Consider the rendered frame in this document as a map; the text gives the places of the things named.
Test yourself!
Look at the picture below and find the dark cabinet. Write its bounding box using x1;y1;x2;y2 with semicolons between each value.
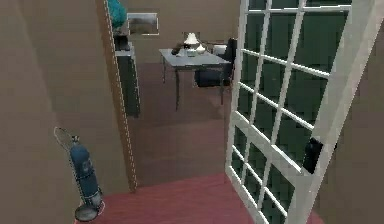
113;34;141;119

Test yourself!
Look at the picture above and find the dark small object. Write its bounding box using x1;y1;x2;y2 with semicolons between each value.
170;42;185;56

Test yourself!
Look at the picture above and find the black door handle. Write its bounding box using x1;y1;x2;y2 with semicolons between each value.
302;136;325;175

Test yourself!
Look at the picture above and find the framed wall picture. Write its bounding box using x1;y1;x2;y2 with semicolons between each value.
126;12;160;37

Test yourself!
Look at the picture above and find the dark blue armchair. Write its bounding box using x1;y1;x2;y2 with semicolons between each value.
194;37;238;88

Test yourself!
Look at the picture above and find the white glass-paned room door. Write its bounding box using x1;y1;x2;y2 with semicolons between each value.
224;0;384;224

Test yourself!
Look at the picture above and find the grey metal-legged table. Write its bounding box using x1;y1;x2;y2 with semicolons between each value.
158;47;232;112

